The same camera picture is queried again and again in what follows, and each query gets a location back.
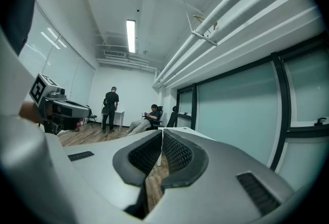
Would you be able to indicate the long ceiling light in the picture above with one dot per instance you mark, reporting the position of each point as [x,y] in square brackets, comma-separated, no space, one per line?
[131,35]

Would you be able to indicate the frosted glass partition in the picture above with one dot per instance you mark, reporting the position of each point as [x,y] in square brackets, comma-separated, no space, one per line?
[61,71]

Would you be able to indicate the white ceiling air vent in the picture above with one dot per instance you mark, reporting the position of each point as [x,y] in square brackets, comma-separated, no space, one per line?
[115,53]

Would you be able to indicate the thick white ceiling pipe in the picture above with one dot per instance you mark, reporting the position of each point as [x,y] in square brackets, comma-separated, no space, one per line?
[205,25]
[231,25]

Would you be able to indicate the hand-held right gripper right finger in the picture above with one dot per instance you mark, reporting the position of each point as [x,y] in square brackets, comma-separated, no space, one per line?
[218,166]

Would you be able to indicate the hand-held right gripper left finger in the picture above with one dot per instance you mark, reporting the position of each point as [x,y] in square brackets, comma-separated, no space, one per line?
[102,161]

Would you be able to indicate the black office chair with headrest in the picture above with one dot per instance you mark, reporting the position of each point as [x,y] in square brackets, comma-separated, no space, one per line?
[172,117]

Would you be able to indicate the white pipe hanger bracket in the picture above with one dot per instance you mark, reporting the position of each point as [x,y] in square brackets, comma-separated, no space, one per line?
[203,36]

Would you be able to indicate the black window frame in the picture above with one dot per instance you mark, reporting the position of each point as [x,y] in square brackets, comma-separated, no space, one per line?
[284,104]

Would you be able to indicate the person's left forearm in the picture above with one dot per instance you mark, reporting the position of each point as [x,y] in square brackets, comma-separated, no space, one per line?
[28,113]

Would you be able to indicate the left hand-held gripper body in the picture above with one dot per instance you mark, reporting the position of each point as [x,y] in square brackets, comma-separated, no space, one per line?
[38,89]

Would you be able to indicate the black folding chair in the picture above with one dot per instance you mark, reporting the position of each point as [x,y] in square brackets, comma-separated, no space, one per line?
[92,116]

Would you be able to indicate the small white table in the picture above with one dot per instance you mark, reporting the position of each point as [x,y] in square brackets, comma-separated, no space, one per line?
[119,115]

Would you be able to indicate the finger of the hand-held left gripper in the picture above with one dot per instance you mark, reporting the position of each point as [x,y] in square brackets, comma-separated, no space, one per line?
[74,110]

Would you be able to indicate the thin white ceiling pipe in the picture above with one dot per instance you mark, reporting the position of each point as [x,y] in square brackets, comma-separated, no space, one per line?
[244,45]

